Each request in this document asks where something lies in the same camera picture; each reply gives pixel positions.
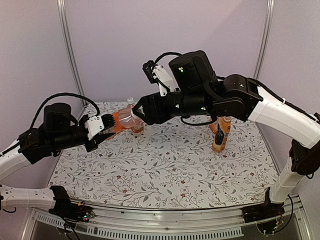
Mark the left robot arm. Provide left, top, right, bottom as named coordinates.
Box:
left=0, top=103, right=116, bottom=217

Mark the right aluminium frame post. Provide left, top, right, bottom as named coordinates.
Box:
left=253, top=0, right=275, bottom=79

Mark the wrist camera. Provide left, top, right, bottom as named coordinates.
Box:
left=142, top=60, right=180, bottom=97
left=84, top=114, right=115, bottom=140

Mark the orange bottle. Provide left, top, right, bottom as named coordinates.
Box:
left=209, top=121, right=218, bottom=135
left=127, top=97, right=144, bottom=134
left=105, top=108, right=130, bottom=134

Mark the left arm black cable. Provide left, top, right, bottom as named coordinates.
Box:
left=28, top=92, right=101, bottom=131

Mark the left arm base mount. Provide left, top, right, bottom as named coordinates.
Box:
left=48, top=185, right=95, bottom=222

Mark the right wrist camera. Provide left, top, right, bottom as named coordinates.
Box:
left=142, top=60, right=180, bottom=97

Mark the left aluminium frame post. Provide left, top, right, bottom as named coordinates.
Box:
left=56, top=0, right=85, bottom=96

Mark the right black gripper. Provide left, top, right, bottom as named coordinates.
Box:
left=131, top=87, right=214, bottom=124

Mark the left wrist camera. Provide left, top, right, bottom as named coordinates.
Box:
left=84, top=114, right=115, bottom=140

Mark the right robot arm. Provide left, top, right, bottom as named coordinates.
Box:
left=133, top=50, right=320, bottom=218

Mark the aluminium frame post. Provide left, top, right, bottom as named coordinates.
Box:
left=56, top=0, right=85, bottom=96
left=253, top=0, right=275, bottom=79

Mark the floral table mat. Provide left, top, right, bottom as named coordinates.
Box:
left=48, top=101, right=285, bottom=210

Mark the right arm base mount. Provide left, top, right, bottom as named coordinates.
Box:
left=241, top=187, right=285, bottom=223

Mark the dark label tea bottle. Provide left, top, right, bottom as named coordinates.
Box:
left=212, top=116, right=232, bottom=152

